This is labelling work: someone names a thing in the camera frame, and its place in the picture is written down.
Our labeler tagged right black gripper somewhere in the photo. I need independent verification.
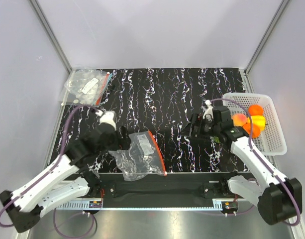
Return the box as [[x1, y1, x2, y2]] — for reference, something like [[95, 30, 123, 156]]
[[179, 113, 220, 142]]

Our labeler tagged clear zip bag orange zipper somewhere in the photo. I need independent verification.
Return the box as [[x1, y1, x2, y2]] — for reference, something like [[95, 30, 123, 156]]
[[109, 131, 167, 182]]

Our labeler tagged peach fruit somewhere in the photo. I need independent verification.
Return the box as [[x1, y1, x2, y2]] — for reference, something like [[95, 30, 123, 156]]
[[231, 114, 247, 127]]

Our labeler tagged orange fruit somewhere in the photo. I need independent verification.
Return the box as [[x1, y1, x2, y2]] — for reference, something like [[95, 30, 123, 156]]
[[242, 123, 261, 138], [248, 105, 264, 116]]

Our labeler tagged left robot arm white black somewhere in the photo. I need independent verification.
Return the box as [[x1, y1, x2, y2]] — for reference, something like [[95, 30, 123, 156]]
[[0, 123, 131, 233]]

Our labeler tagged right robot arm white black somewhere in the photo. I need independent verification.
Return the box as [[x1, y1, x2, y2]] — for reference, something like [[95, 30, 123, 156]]
[[181, 106, 303, 225]]

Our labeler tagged stack of spare zip bags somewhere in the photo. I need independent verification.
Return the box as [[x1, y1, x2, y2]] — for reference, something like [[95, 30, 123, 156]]
[[61, 69, 112, 107]]

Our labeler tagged black marbled table mat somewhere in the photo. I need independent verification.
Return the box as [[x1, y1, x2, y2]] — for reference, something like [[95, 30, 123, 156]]
[[46, 68, 257, 174]]

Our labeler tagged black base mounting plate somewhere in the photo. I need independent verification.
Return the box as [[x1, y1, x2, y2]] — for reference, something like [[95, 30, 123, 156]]
[[85, 172, 252, 201]]

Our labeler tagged yellow bell pepper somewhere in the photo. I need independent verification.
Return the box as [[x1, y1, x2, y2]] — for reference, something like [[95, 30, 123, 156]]
[[247, 115, 266, 131]]

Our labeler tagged white plastic mesh basket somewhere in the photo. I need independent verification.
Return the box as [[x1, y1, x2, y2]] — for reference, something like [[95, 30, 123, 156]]
[[223, 93, 287, 156]]

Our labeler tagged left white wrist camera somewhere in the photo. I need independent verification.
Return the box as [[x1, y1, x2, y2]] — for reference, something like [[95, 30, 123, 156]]
[[95, 110, 116, 130]]

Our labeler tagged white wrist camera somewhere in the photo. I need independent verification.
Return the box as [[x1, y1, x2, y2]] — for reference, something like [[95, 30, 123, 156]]
[[95, 110, 116, 130], [202, 100, 213, 122]]

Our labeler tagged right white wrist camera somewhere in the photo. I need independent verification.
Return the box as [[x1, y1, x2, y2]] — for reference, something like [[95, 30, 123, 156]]
[[202, 100, 213, 122]]

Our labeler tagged white slotted cable duct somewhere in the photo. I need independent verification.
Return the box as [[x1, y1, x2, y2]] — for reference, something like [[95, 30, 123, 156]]
[[57, 198, 222, 211]]

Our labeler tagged left aluminium frame post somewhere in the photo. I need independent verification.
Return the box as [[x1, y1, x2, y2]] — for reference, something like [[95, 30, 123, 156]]
[[28, 0, 72, 74]]

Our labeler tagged aluminium frame post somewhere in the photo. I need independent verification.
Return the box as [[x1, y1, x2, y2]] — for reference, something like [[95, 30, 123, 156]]
[[244, 0, 291, 75], [28, 0, 72, 74]]

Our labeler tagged right aluminium frame post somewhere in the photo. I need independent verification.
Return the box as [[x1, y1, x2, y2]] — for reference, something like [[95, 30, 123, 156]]
[[244, 0, 291, 75]]

